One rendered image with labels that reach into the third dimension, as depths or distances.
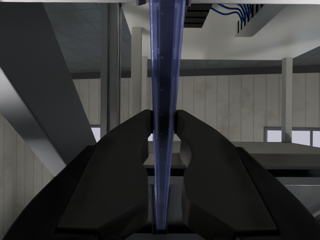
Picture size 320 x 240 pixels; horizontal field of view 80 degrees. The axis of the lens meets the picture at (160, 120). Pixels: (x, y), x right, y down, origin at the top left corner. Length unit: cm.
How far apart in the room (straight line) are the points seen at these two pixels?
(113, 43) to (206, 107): 308
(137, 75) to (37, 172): 427
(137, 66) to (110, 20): 16
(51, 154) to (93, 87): 382
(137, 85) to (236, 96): 307
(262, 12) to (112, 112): 40
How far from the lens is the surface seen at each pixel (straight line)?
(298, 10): 67
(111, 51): 49
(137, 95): 60
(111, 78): 47
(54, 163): 19
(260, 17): 55
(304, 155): 73
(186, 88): 352
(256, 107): 365
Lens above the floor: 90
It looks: level
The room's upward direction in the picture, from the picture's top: 180 degrees counter-clockwise
